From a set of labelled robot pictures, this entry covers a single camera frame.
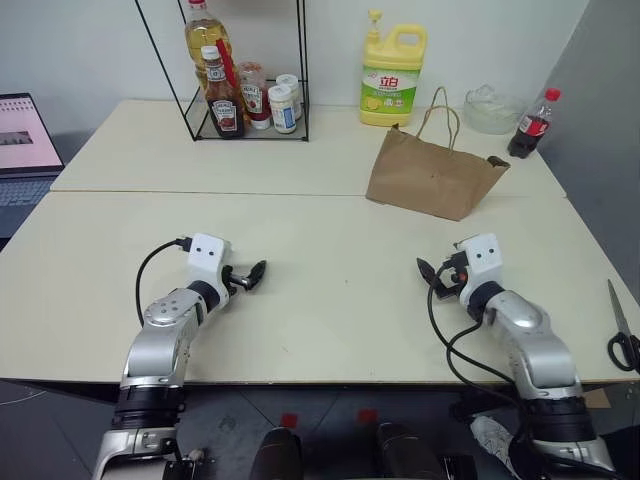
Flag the glass ketchup bottle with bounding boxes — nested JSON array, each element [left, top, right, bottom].
[[200, 45, 247, 140]]

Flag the white crumpled cloth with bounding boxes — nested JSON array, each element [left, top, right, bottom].
[[471, 414, 515, 462]]

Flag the red squeeze ketchup bottle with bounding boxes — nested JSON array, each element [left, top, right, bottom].
[[237, 60, 274, 131]]

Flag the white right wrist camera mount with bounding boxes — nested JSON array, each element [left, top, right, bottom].
[[456, 232, 504, 307]]

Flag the white seasoning jar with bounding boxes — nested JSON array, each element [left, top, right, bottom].
[[275, 73, 304, 122], [267, 84, 297, 134]]

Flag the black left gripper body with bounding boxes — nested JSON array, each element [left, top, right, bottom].
[[221, 264, 251, 294]]

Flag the clear glass bowl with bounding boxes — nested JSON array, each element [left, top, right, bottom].
[[464, 84, 527, 136]]

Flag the black scissors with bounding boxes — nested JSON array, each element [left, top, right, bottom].
[[606, 278, 640, 374]]

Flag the cardboard scrap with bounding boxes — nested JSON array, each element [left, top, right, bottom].
[[581, 388, 612, 410]]

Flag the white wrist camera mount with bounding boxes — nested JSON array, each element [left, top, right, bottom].
[[456, 232, 504, 307], [186, 232, 234, 302]]

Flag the brown paper bag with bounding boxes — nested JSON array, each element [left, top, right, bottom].
[[365, 86, 512, 223]]

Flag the cooking oil bottle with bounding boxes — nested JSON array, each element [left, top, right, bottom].
[[183, 0, 233, 95]]

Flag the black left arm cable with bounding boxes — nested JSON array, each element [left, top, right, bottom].
[[135, 238, 194, 327]]

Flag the dark rounded shape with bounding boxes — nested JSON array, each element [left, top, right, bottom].
[[373, 421, 442, 480], [253, 426, 305, 480]]

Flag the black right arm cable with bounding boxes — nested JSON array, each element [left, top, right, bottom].
[[427, 263, 539, 454]]

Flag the yellow detergent jug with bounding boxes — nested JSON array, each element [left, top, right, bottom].
[[358, 8, 429, 129]]

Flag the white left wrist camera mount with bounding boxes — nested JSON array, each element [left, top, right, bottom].
[[186, 232, 234, 302]]

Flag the black wire rack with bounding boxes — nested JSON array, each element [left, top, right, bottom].
[[134, 0, 312, 145]]

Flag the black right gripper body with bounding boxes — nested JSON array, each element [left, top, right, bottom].
[[432, 254, 471, 301]]

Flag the cola bottle with red cap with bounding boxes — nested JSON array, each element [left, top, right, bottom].
[[506, 87, 563, 161]]

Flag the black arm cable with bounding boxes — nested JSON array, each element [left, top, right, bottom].
[[135, 238, 194, 327], [427, 263, 539, 454]]

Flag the open laptop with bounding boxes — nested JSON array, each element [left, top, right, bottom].
[[0, 91, 67, 239]]

